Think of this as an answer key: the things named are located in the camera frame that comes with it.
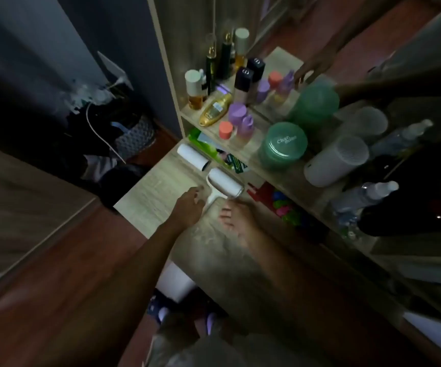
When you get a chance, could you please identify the pile of colourful clips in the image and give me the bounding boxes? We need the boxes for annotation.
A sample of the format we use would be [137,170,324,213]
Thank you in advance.
[272,191,307,228]

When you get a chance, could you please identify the white cylindrical speaker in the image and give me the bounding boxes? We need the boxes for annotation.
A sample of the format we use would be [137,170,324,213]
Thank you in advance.
[304,135,370,188]

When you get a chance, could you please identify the black bag with blue strap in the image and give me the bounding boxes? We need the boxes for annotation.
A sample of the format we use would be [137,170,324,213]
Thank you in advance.
[67,99,144,157]

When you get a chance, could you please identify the clear spray bottle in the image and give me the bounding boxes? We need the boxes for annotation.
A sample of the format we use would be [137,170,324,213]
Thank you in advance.
[329,180,400,226]

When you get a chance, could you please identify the black trash bin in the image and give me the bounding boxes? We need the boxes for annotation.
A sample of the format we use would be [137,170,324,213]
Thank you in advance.
[99,163,150,211]

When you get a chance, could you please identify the white cloth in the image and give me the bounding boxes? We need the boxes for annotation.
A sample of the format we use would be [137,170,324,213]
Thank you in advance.
[81,154,118,183]

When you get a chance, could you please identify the white power cable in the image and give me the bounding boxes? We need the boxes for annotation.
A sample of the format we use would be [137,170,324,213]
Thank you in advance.
[85,82,128,165]

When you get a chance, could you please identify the red box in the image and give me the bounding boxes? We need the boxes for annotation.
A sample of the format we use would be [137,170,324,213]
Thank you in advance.
[246,182,275,206]

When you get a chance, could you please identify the wooden dressing table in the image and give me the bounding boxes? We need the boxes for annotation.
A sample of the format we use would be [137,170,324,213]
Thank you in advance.
[113,0,441,367]

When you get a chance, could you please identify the person's beige trousers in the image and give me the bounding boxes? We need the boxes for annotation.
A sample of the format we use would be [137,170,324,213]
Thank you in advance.
[143,313,328,367]

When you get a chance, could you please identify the white wall outlet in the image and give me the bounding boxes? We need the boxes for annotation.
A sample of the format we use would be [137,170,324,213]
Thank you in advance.
[97,51,134,90]

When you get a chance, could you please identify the person's left forearm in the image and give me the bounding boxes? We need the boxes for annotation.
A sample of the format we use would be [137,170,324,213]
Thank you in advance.
[38,221,190,367]

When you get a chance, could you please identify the foundation bottle with black cap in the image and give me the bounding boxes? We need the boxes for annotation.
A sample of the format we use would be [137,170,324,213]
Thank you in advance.
[234,66,255,105]

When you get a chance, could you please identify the dressing table mirror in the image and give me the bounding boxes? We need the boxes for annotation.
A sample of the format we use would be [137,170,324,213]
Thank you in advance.
[220,0,441,157]

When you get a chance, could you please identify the gold shampoo bottle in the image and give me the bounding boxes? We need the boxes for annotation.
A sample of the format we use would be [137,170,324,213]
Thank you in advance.
[199,91,233,127]

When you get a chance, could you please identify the dark green card packet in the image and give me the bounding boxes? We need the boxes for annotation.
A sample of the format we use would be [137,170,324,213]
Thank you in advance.
[224,153,248,175]

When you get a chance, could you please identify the green round jar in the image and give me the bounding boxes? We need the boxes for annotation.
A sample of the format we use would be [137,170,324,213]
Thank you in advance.
[258,122,308,171]

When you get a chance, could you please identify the grey woven basket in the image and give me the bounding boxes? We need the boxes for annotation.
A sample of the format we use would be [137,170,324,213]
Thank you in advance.
[114,115,157,160]

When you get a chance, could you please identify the person's right forearm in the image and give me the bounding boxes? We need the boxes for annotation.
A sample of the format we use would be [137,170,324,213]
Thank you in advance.
[239,232,409,367]

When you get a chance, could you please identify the person's left blue clog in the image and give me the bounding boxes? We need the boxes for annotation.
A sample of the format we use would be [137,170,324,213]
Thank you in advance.
[145,292,173,325]

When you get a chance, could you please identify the person's left hand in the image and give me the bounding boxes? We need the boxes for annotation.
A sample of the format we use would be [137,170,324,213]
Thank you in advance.
[170,186,206,230]

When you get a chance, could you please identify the amber bottle with white cap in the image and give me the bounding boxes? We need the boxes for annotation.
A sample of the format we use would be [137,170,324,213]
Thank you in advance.
[185,69,207,111]

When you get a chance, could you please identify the purple spray bottle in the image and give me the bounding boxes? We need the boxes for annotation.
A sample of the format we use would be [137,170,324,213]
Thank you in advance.
[237,113,255,141]

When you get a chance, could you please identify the person's right hand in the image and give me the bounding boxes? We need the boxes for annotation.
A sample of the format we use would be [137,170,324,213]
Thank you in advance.
[218,204,261,249]

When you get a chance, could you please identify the dark green dropper bottle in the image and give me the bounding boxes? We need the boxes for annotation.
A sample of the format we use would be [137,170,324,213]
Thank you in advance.
[205,33,218,85]

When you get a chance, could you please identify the white plastic bag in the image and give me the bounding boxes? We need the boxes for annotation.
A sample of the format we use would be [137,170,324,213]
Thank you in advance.
[62,82,116,113]

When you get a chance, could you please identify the jar with purple cap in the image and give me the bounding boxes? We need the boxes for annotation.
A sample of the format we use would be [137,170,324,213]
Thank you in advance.
[228,102,248,126]

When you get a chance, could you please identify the black glossy bag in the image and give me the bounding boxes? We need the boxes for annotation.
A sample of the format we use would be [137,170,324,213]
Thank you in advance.
[358,145,441,238]

